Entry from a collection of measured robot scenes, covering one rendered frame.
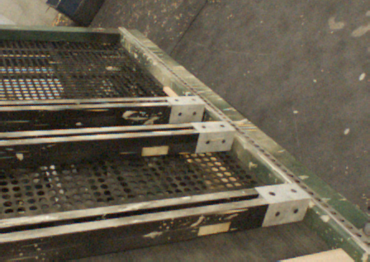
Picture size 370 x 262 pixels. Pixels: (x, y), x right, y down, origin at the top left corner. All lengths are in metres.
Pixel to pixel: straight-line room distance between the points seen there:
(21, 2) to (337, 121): 4.34
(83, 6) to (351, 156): 3.40
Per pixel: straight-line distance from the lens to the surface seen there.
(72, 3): 4.81
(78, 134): 1.16
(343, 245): 1.10
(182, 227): 0.95
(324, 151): 2.27
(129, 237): 0.90
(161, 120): 1.41
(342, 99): 2.36
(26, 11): 5.80
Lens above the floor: 1.88
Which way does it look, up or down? 34 degrees down
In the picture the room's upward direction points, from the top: 60 degrees counter-clockwise
